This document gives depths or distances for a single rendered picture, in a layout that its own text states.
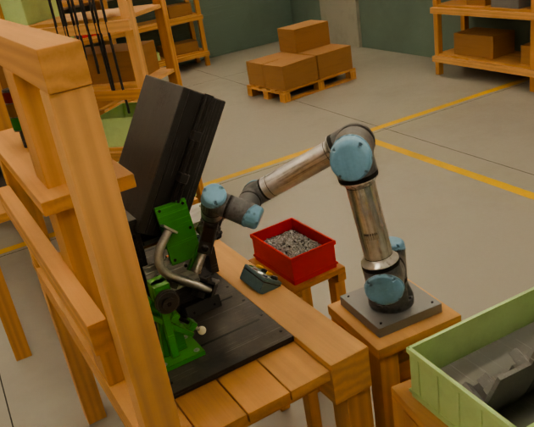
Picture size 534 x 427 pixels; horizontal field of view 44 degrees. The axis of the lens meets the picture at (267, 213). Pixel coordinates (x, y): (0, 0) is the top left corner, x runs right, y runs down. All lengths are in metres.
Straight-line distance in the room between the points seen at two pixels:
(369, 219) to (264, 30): 10.51
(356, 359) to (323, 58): 6.74
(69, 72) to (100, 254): 0.40
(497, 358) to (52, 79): 1.43
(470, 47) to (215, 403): 6.78
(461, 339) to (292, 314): 0.55
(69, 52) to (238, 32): 10.74
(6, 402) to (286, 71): 5.48
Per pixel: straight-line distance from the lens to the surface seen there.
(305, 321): 2.16
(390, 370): 2.17
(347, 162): 1.81
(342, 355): 2.00
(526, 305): 2.17
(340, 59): 8.68
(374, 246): 1.94
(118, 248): 1.50
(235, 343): 2.12
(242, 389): 1.97
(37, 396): 3.78
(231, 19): 12.00
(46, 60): 1.37
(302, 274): 2.55
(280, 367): 2.02
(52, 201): 1.74
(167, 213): 2.26
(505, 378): 1.70
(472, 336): 2.06
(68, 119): 1.40
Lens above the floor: 2.11
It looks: 24 degrees down
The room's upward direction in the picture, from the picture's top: 9 degrees counter-clockwise
